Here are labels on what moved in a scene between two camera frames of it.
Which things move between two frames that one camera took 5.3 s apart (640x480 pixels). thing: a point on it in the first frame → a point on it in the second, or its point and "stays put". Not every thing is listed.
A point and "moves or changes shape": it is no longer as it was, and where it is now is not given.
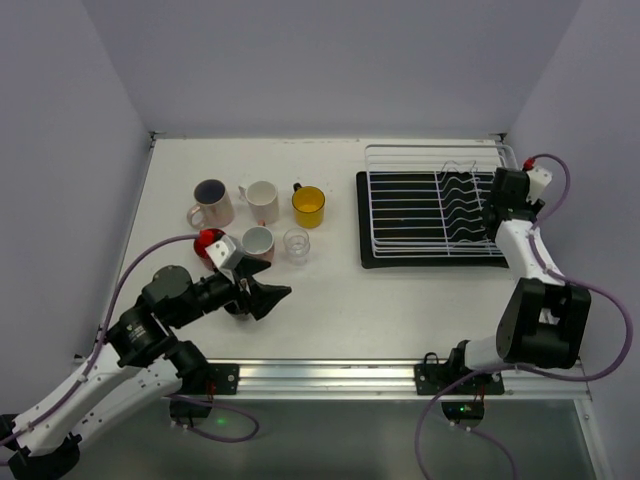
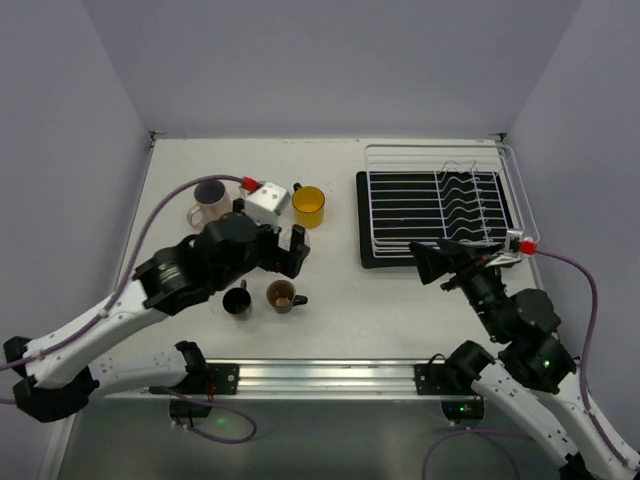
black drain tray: x=426 y=220 stays put
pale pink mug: x=213 y=208 stays put
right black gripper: x=498 y=201 → x=454 y=265
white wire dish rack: x=427 y=201 stays put
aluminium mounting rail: x=385 y=378 stays put
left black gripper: x=244 y=292 → x=279 y=250
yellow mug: x=309 y=204 stays put
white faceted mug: x=262 y=196 moves or changes shape
